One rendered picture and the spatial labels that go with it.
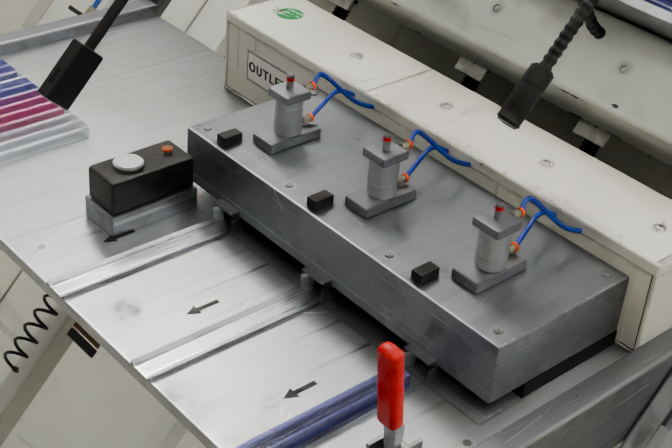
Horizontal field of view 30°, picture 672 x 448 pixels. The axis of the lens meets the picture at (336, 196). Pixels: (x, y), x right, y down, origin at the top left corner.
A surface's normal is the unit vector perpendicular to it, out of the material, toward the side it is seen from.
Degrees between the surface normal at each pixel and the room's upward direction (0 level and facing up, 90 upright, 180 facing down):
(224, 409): 42
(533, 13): 90
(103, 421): 90
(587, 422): 90
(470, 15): 90
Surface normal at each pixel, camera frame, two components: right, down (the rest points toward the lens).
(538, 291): 0.07, -0.84
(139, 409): -0.51, -0.35
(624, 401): 0.65, 0.44
